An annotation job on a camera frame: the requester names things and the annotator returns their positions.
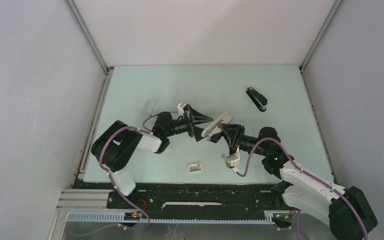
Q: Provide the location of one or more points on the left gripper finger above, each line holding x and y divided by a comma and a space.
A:
197, 133
197, 118

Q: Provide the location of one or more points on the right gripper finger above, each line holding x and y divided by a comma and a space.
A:
229, 130
215, 138

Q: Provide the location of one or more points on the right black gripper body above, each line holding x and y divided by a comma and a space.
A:
246, 143

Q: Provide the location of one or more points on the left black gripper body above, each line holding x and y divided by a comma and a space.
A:
185, 125

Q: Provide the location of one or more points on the beige and black stapler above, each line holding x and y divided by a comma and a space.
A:
216, 124

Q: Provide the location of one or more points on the light blue stapler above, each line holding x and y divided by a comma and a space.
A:
151, 107

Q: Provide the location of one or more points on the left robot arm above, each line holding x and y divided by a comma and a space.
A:
114, 148

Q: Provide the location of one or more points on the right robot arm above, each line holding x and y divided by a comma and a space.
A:
346, 211

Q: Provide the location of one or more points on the open staple tray box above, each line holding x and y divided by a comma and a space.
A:
194, 167

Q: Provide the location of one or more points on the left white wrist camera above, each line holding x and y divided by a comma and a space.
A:
182, 108

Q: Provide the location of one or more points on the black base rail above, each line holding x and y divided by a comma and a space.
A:
205, 202

